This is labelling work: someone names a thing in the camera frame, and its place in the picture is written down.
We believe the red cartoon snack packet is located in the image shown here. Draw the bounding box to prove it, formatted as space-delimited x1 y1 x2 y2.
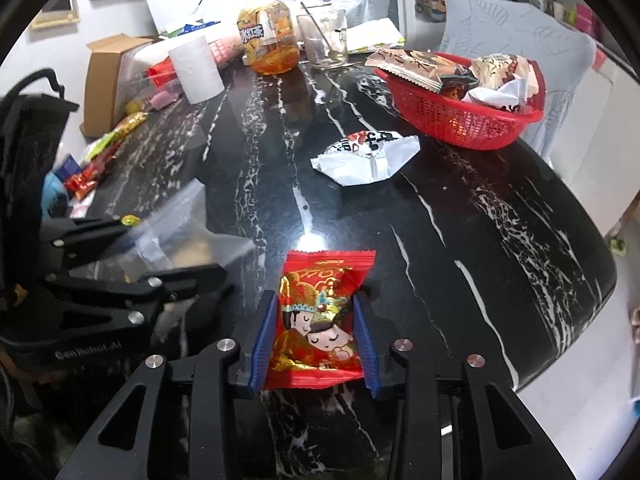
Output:
264 250 376 390

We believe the plain white packet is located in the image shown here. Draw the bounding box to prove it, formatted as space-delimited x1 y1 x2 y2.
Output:
462 79 527 113

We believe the white paper towel roll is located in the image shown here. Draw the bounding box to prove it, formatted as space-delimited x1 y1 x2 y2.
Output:
168 36 224 104

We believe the iced tea bottle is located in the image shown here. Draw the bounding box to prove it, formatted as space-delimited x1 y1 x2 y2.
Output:
236 0 299 76

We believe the clear zip bag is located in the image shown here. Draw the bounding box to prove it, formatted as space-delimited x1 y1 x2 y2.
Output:
99 179 256 283

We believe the green foil lollipop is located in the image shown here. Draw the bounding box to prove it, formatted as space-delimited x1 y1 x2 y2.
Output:
120 214 141 226

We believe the pink seaweed roll packet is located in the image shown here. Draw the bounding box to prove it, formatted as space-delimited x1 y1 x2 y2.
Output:
364 48 478 93

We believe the red plastic basket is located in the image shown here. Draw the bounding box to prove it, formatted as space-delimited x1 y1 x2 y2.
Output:
375 60 546 151

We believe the white black snack packet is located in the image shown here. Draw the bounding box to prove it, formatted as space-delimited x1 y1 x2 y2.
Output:
310 130 421 188

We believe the brown cardboard box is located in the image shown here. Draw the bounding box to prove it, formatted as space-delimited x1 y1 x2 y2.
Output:
80 34 152 138

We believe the red white snack bag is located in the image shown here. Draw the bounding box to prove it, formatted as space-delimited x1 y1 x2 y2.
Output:
470 53 539 107

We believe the blue round gadget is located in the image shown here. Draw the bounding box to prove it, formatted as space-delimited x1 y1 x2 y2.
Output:
41 172 68 219

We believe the clear glass cup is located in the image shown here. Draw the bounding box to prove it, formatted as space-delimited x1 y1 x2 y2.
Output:
296 9 348 70

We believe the wall intercom panel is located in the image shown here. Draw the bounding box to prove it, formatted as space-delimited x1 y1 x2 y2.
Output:
29 0 80 30

